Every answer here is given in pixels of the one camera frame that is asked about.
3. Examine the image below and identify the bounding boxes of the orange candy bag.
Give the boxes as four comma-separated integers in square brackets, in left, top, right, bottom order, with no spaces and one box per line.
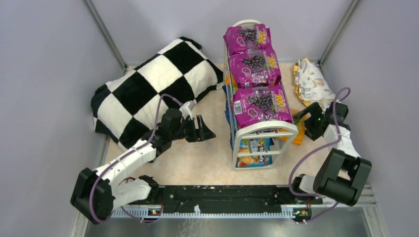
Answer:
[225,72,230,85]
[280,109,307,145]

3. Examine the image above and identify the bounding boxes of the blue Slendy snack bag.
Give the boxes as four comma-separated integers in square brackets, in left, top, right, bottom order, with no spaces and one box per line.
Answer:
[236,138,274,168]
[222,85,237,149]

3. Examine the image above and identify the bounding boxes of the purple grape candy bag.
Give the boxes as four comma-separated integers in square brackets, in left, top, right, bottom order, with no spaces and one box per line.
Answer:
[223,24,272,56]
[229,48,282,88]
[233,84,293,128]

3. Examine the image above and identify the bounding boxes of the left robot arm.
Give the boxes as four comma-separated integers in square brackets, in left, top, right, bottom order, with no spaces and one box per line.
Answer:
[70,102,216,224]

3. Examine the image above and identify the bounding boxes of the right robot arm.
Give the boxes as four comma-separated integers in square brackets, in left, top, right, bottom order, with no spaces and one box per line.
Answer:
[289,102,372,206]

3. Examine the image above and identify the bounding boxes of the white patterned snack bag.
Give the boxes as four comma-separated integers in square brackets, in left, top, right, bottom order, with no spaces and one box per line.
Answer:
[298,58,335,111]

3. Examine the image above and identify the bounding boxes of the yellow snack bag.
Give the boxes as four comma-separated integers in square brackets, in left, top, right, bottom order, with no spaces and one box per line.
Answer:
[293,62,311,107]

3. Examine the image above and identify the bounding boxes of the black white checkered pillow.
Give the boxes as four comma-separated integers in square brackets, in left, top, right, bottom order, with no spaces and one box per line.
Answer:
[90,37,223,150]

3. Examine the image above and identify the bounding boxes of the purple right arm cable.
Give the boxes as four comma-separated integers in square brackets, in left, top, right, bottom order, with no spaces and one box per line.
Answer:
[288,87,351,224]

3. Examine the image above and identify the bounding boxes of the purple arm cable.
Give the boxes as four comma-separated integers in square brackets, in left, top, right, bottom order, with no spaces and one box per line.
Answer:
[288,87,351,224]
[89,93,184,224]

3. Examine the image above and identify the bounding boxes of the white metal wire shelf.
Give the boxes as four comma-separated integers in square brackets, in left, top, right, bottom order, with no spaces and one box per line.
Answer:
[223,20,298,170]

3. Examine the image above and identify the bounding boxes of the right aluminium corner post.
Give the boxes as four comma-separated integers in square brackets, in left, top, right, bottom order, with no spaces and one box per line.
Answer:
[318,0,363,68]

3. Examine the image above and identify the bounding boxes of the aluminium corner post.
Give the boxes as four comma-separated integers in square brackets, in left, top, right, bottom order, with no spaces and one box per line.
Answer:
[318,0,363,68]
[83,0,127,72]

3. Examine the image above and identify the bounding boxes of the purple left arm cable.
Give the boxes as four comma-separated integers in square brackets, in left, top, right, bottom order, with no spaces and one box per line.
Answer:
[89,93,184,224]

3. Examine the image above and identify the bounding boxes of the left aluminium corner post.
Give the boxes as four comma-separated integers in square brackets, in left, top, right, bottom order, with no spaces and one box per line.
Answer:
[83,0,127,72]

